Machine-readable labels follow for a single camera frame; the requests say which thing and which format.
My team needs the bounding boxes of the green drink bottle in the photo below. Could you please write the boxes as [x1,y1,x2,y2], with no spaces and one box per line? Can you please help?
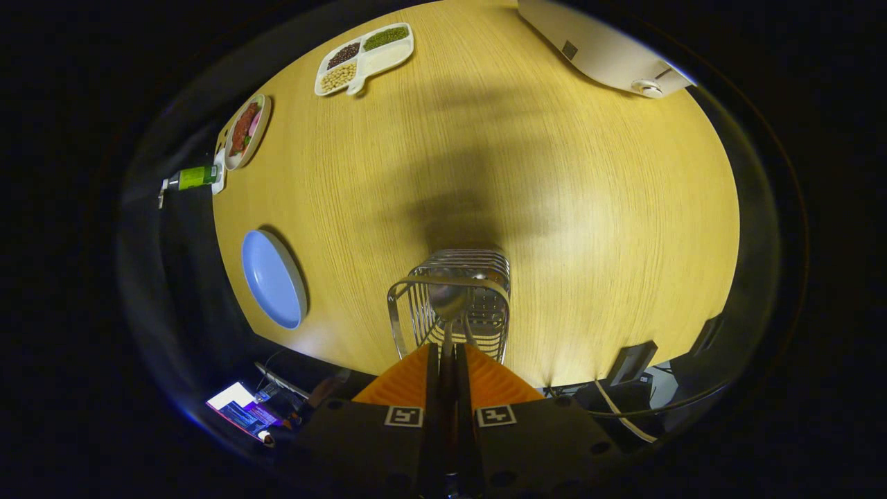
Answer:
[157,164,220,210]

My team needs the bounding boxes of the white divided bean tray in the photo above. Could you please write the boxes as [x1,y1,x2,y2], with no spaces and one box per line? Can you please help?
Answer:
[314,22,415,97]

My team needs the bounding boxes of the black table bracket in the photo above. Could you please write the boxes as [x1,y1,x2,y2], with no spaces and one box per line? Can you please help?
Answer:
[690,313,725,358]
[608,340,659,387]

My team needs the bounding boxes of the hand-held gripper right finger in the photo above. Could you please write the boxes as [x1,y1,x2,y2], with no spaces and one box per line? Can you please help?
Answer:
[455,343,617,499]

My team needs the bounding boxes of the metal spoon with wooden handle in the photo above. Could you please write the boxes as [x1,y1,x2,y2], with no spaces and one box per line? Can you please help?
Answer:
[428,283,472,486]

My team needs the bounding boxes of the thin grey monitor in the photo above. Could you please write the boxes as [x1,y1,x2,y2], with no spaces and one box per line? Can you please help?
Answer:
[253,360,309,400]

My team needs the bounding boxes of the lit computer screen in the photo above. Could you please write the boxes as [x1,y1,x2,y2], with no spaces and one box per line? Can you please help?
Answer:
[206,381,281,439]

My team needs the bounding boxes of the white cable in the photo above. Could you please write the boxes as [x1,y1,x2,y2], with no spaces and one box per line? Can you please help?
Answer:
[595,380,658,443]

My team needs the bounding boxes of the plate of mixed food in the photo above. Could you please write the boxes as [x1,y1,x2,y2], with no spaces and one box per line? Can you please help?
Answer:
[223,94,272,171]

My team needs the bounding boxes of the white toaster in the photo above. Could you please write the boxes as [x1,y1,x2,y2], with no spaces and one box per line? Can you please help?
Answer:
[518,0,696,99]

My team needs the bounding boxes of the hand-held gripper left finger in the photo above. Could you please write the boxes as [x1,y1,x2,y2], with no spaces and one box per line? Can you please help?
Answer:
[295,343,444,499]

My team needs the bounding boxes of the blue round plate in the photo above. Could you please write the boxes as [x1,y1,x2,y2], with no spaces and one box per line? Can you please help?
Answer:
[240,229,309,331]

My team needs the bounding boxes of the metal cutlery drainer basket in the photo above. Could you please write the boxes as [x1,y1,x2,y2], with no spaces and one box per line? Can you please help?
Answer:
[387,248,512,365]

